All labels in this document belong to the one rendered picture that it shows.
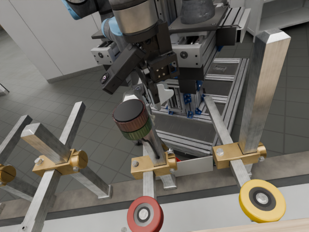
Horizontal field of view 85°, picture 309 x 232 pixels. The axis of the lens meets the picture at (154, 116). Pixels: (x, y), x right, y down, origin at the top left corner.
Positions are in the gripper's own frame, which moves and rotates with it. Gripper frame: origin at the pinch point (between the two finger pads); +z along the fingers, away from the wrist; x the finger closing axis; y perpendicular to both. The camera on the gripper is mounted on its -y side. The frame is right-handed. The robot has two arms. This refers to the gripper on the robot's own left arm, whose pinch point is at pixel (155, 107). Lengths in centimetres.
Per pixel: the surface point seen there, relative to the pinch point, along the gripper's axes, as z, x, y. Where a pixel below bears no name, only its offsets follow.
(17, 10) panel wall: -17, 301, -88
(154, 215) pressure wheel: 10.0, -20.5, -11.8
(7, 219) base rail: 31, 13, -71
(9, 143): 5, 23, -50
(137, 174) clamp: 15.1, -6.4, -13.0
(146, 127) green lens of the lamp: -8.6, -13.7, -5.2
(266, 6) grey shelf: 72, 178, 241
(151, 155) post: 7.8, -7.9, -6.6
